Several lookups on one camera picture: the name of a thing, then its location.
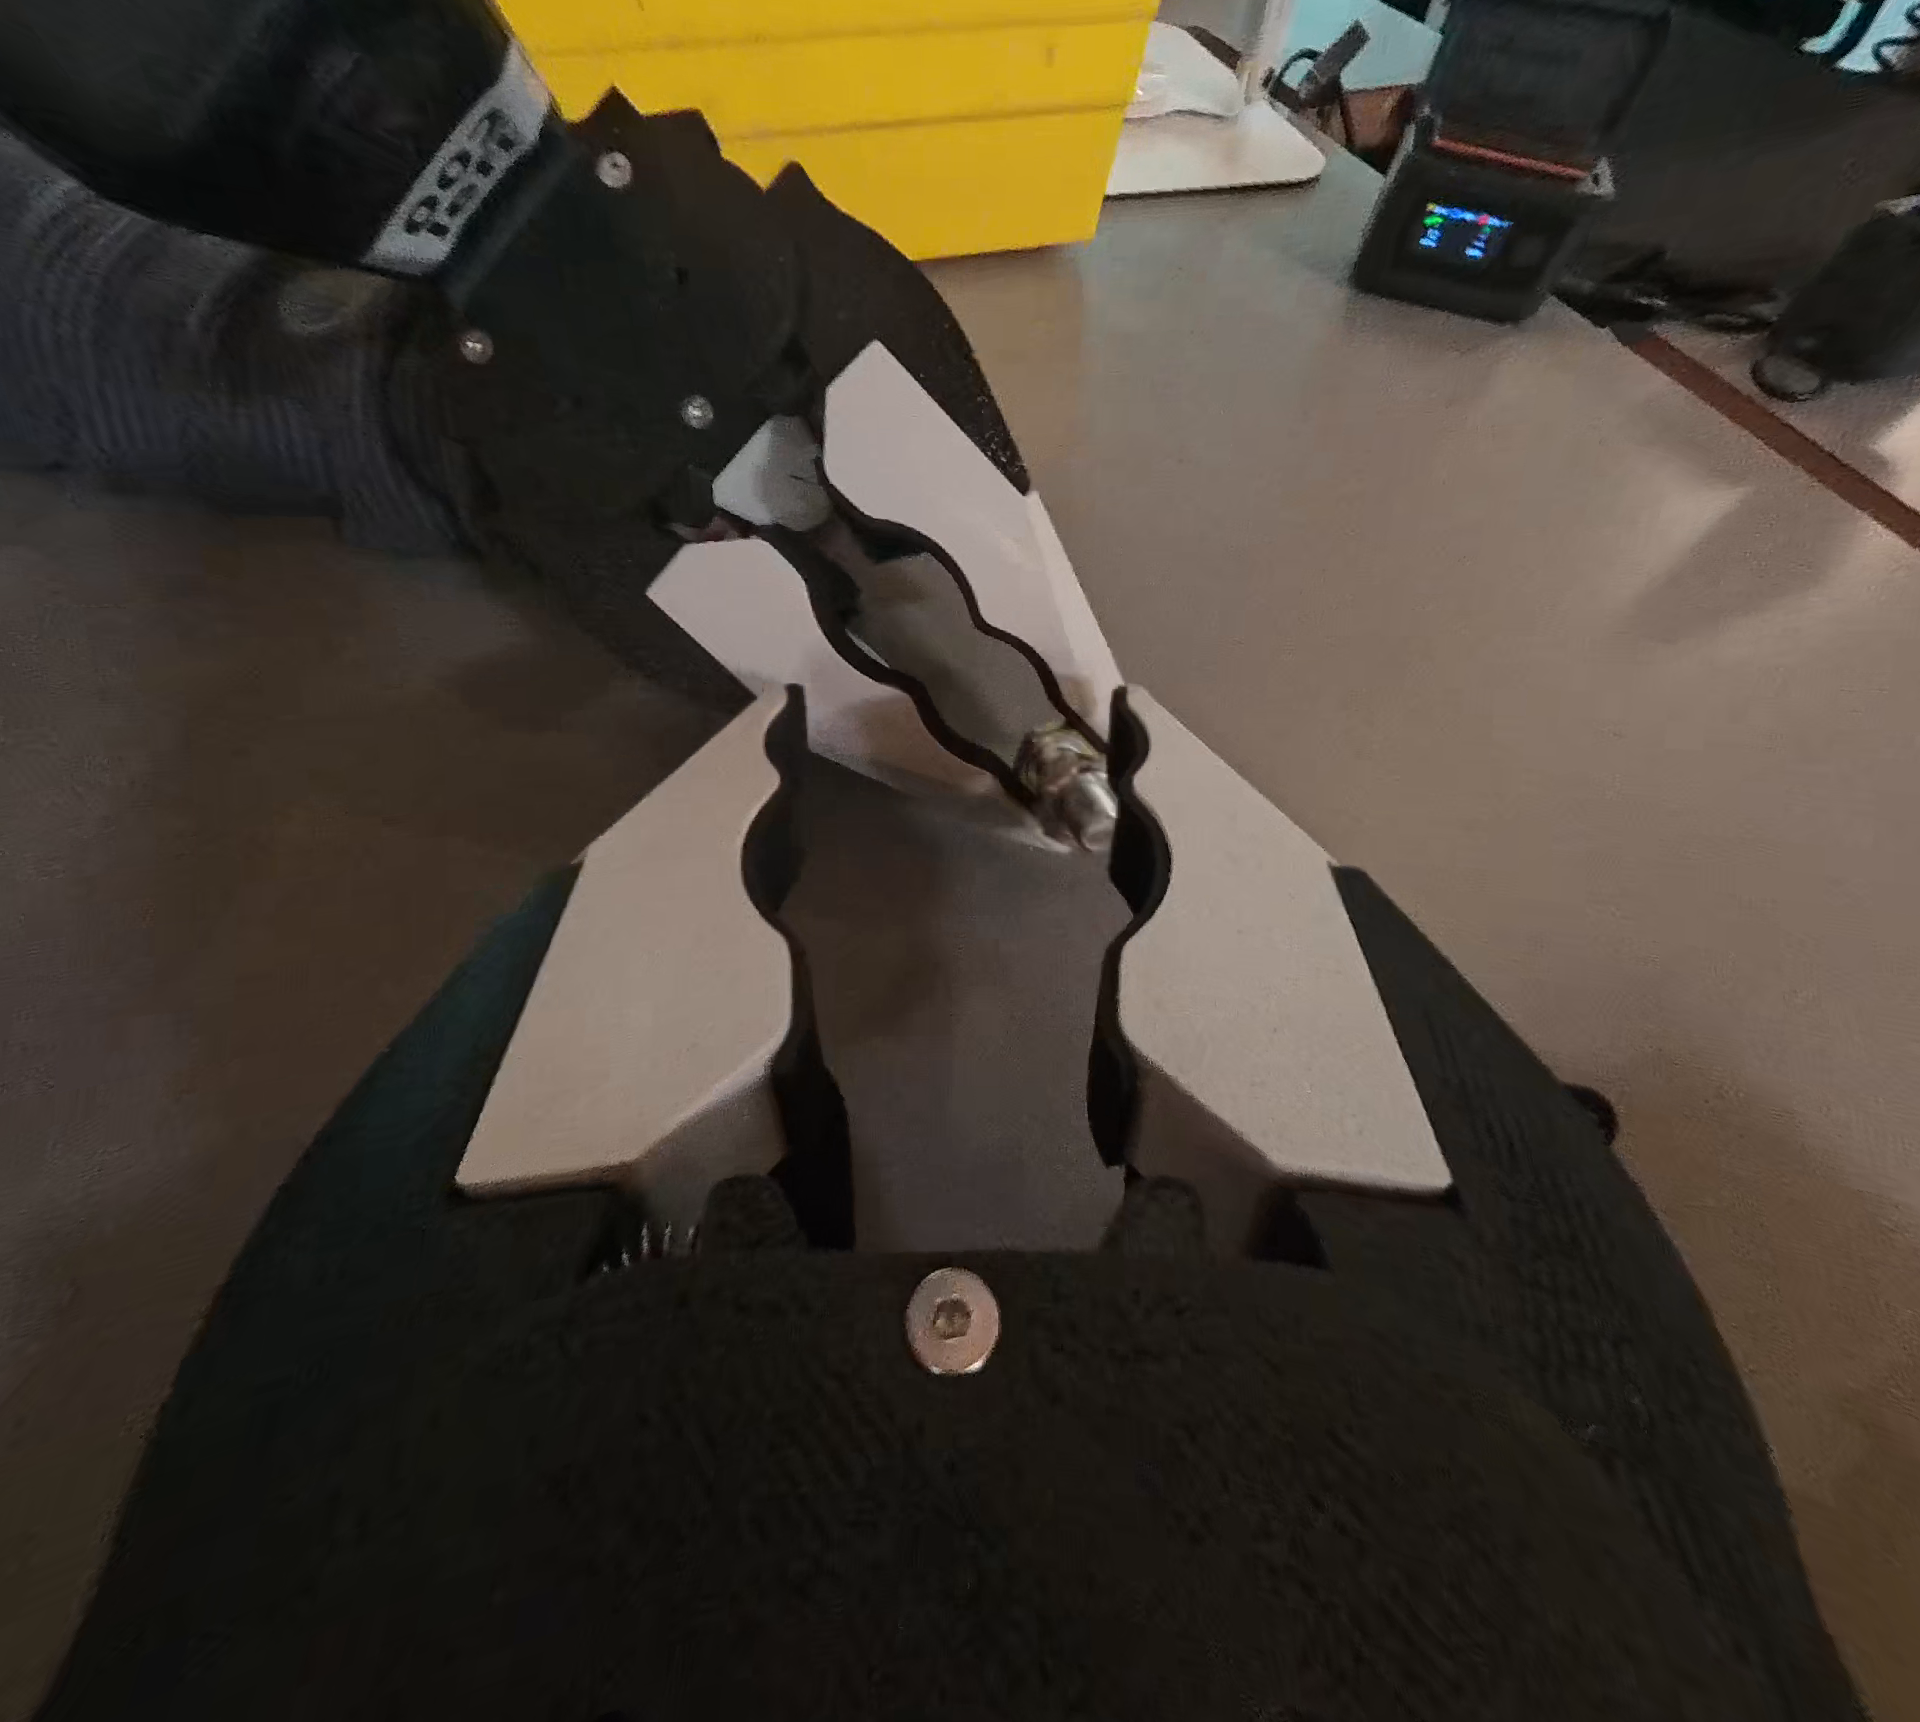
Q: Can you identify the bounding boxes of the white stand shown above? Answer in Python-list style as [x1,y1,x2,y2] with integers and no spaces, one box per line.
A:
[1102,0,1340,202]

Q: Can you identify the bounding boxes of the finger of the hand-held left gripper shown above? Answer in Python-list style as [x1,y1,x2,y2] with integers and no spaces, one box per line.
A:
[720,341,1130,752]
[649,521,1075,854]

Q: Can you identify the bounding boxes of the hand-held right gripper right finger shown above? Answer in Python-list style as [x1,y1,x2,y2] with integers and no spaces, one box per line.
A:
[1086,683,1455,1251]

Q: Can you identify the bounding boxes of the black bag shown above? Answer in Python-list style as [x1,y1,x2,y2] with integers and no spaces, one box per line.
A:
[1545,0,1920,330]

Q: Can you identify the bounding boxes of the yellow plastic bin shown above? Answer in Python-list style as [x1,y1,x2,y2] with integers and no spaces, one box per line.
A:
[366,0,1195,261]

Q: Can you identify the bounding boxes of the black pouch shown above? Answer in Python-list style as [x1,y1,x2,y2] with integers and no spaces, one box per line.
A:
[1752,194,1920,402]

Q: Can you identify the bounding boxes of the person's left forearm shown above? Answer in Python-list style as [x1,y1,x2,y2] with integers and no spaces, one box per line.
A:
[0,124,461,554]

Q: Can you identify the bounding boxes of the black cable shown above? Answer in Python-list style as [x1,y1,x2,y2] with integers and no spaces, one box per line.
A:
[1267,17,1421,156]

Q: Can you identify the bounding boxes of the black device with screen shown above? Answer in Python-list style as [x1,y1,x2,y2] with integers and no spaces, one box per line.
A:
[1351,0,1674,326]

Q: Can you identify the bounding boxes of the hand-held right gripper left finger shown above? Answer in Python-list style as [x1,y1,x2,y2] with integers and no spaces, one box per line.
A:
[456,683,860,1251]

